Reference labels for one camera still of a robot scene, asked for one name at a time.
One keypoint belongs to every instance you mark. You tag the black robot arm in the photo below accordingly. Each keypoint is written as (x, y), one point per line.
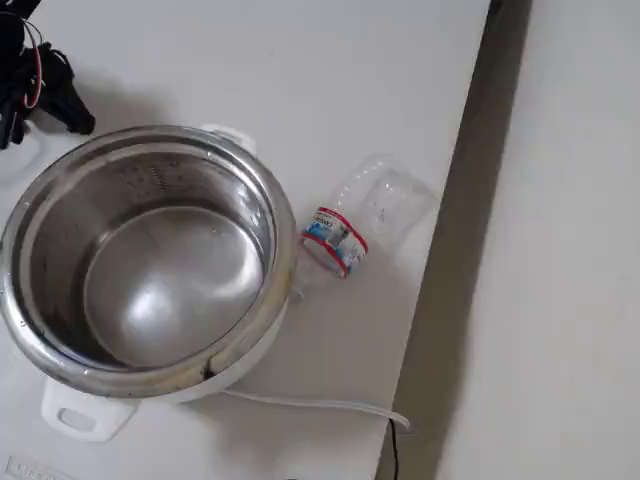
(12, 75)

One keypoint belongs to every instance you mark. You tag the white rice cooker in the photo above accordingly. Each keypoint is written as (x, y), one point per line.
(90, 425)

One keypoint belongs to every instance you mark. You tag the clear plastic water bottle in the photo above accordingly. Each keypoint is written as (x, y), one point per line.
(360, 220)

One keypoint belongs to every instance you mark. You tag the steel inner pot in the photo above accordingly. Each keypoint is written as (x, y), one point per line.
(175, 290)

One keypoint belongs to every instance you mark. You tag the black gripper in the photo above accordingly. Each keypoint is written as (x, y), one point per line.
(59, 95)

